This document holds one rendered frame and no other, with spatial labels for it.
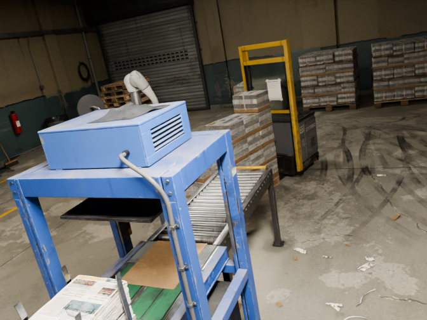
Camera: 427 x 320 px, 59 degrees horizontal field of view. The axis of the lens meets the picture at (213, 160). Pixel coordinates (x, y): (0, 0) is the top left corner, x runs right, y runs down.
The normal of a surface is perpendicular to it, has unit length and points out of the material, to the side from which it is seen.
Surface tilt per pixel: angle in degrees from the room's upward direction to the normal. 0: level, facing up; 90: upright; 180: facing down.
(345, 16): 90
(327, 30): 90
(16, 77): 90
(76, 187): 90
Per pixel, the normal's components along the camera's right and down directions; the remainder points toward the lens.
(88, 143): -0.38, 0.35
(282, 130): -0.63, 0.34
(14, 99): 0.91, -0.03
